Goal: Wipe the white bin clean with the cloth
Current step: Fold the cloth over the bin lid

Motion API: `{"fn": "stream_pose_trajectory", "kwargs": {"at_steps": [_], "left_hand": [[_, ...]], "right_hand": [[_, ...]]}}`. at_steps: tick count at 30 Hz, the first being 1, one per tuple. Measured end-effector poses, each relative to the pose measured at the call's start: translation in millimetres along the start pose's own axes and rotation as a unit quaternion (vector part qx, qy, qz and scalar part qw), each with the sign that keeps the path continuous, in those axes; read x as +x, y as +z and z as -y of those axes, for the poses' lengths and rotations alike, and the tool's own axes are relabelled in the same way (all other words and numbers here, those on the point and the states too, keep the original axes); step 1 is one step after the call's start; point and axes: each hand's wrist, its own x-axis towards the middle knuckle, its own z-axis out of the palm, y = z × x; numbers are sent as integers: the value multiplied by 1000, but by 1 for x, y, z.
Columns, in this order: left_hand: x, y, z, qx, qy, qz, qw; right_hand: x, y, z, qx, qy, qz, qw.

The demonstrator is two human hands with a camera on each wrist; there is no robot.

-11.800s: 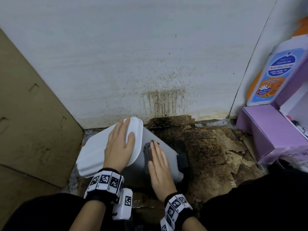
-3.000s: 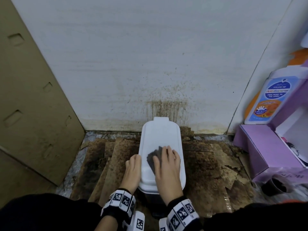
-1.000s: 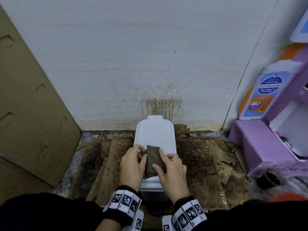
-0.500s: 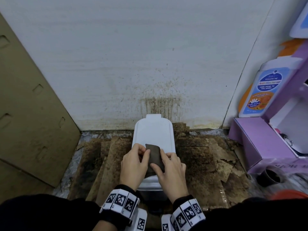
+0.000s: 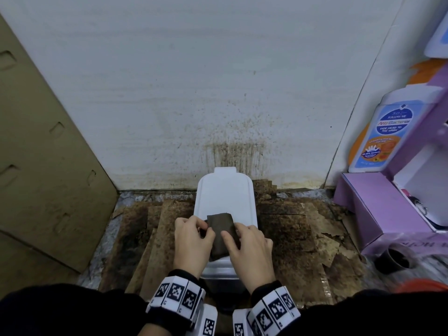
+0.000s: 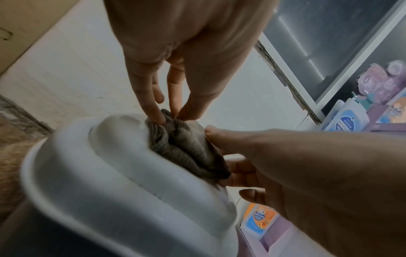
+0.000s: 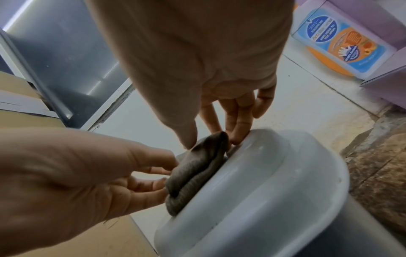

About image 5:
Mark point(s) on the person's left hand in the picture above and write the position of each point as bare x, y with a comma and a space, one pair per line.
192, 244

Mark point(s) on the person's right hand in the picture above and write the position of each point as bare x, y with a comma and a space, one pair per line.
253, 255

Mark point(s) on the white lidded trash bin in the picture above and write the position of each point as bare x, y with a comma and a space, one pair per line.
225, 195

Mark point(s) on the person's left forearm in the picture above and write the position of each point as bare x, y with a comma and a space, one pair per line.
148, 330

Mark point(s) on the person's black clothing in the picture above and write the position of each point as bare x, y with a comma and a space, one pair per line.
63, 309

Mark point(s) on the stained brown cardboard sheet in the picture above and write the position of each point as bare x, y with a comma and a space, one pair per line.
297, 248

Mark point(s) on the left wrist marker band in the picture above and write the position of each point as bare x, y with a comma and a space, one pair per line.
178, 300

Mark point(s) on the purple cardboard display box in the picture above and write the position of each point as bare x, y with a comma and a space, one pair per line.
381, 213

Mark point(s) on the dark drink cup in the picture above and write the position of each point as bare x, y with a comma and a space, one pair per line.
395, 258

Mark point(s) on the brown cardboard panel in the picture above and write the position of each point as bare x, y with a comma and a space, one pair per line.
45, 164

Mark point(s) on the orange plastic basket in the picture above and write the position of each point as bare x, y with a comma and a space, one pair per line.
420, 286

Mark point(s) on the white bottle blue orange label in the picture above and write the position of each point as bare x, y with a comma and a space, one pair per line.
388, 136

